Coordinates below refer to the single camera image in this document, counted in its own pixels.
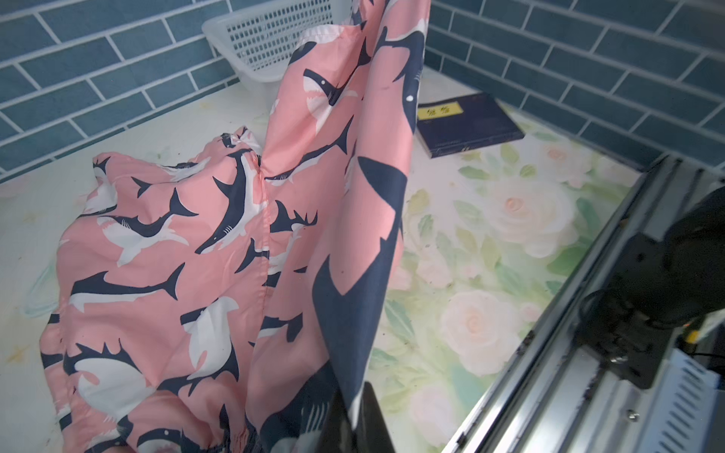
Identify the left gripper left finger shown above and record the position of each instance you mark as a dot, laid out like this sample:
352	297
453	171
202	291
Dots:
337	434

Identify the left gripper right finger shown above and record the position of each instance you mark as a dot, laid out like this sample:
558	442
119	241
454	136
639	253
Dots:
372	435

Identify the pink shark-print shorts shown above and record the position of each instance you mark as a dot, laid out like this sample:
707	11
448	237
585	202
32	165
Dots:
218	305

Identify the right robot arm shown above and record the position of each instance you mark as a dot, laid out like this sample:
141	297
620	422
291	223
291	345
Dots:
655	288

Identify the dark blue book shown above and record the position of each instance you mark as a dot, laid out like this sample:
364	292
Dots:
464	123

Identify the white plastic basket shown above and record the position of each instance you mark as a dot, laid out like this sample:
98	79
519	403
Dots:
259	41

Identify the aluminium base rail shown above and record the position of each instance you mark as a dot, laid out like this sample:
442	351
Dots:
557	396

